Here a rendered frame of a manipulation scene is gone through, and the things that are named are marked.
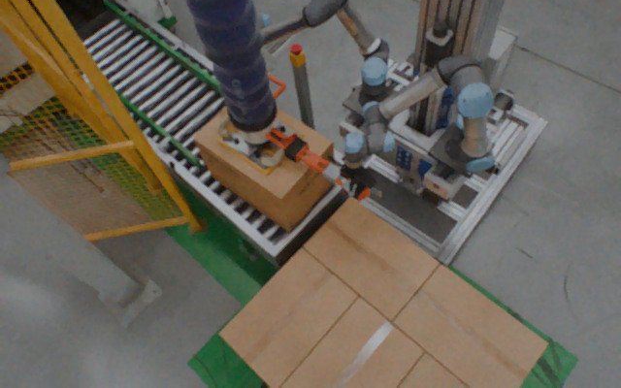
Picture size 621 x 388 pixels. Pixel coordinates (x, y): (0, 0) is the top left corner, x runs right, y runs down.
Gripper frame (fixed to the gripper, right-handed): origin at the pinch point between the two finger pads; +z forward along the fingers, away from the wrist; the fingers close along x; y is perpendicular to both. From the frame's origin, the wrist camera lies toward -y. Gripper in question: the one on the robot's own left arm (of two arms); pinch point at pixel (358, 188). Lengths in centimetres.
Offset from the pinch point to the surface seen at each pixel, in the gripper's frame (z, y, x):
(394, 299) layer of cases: 54, -33, 16
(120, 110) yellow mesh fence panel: -20, 103, 39
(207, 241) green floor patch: 108, 94, 43
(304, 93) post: 38, 77, -50
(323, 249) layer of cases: 54, 11, 17
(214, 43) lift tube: -64, 55, 11
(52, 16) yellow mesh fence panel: -74, 103, 40
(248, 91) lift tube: -35, 51, 6
